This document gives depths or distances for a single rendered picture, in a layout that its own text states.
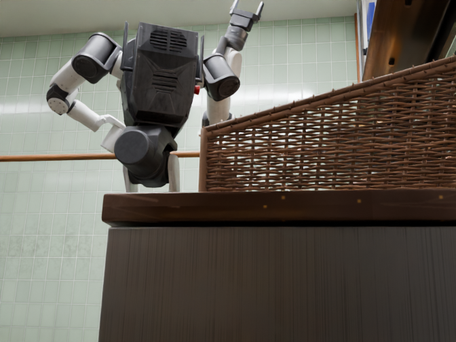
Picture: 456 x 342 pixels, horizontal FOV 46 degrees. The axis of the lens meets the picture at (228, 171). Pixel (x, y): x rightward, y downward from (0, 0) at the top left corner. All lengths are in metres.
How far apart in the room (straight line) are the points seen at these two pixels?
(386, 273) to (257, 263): 0.12
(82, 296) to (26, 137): 1.25
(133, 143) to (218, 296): 1.17
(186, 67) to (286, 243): 1.32
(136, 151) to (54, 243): 2.28
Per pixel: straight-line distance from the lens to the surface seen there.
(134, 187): 1.86
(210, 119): 2.12
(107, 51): 1.94
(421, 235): 0.52
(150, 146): 1.63
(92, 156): 2.48
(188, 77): 1.78
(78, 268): 3.74
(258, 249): 0.51
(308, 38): 3.93
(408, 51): 1.95
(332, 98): 0.77
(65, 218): 3.85
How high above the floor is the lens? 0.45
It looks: 17 degrees up
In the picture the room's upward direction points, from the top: 2 degrees clockwise
